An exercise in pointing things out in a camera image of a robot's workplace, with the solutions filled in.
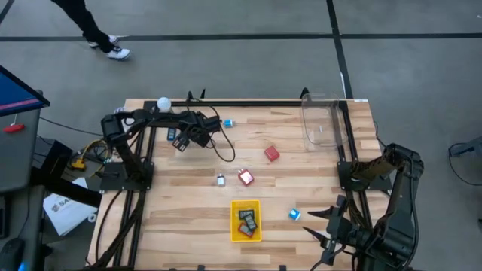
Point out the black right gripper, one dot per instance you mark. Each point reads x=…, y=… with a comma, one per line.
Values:
x=344, y=233

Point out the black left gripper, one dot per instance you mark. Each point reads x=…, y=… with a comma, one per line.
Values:
x=201, y=121

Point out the blue card pack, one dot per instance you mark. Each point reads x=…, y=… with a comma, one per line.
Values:
x=171, y=134

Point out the small blue cube adapter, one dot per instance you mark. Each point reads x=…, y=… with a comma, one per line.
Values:
x=228, y=123
x=294, y=214

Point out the red plug charger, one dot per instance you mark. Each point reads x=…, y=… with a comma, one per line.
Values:
x=271, y=153
x=245, y=177

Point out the black card pack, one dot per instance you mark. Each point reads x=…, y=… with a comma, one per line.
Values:
x=251, y=223
x=246, y=214

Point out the red card pack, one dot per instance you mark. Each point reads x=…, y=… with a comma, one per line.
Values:
x=244, y=230

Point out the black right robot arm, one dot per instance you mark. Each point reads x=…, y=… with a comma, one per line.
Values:
x=399, y=226

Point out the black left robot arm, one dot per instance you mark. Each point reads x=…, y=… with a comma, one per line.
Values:
x=158, y=119

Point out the white bulb lamp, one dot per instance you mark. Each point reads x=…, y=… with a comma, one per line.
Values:
x=163, y=104

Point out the yellow slotted plastic basket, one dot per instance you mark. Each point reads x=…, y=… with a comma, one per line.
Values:
x=237, y=207

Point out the clear plastic bin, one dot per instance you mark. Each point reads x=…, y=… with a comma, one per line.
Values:
x=324, y=137

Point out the black stand beam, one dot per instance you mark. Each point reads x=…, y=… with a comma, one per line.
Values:
x=64, y=190

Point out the white printed paper bag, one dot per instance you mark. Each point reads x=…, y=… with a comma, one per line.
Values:
x=66, y=212

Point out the person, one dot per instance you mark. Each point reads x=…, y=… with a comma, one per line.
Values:
x=81, y=17

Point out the grey cabinet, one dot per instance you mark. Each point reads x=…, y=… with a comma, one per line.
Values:
x=19, y=158

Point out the small red tool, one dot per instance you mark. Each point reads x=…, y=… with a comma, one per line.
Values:
x=14, y=128

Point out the blue screen monitor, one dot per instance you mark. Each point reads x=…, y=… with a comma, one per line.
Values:
x=15, y=94

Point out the black computer mouse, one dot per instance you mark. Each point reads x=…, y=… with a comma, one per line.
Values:
x=10, y=254

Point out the black aluminium table frame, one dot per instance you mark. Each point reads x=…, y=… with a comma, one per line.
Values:
x=244, y=103

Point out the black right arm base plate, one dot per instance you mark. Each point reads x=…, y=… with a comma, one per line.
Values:
x=380, y=184

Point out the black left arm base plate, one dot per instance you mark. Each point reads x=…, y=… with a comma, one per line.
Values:
x=113, y=182

